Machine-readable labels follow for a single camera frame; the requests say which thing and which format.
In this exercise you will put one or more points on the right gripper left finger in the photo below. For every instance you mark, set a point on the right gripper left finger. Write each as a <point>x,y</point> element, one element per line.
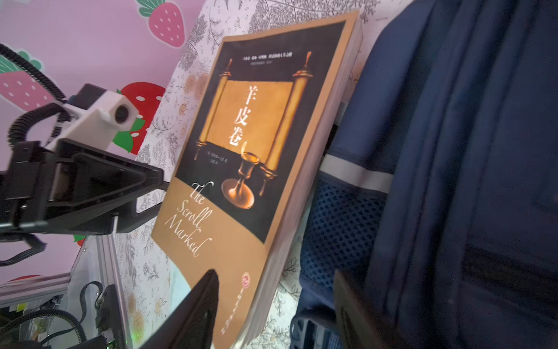
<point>192,323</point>

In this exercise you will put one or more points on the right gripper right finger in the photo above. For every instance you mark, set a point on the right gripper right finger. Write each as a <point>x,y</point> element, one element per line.
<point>359,325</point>

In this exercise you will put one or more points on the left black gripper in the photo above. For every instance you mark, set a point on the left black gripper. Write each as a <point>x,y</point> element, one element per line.
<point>88,184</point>

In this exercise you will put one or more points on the navy blue student backpack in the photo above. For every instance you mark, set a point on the navy blue student backpack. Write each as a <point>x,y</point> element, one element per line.
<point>438,194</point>

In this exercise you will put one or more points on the brown black scroll book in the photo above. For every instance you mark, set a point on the brown black scroll book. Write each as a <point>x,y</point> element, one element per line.
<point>245,172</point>

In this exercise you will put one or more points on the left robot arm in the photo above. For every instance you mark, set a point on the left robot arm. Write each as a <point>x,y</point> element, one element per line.
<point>25,85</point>

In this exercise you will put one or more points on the light blue pencil case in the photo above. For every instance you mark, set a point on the light blue pencil case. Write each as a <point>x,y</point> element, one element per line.
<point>179,286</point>

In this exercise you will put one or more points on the aluminium front rail frame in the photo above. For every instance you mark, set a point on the aluminium front rail frame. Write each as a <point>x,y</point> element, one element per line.
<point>59,311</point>

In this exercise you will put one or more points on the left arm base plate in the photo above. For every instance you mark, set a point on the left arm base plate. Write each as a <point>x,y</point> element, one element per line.
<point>109,320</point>

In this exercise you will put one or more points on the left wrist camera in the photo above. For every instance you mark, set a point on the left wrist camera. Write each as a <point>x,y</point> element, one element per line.
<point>97,115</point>

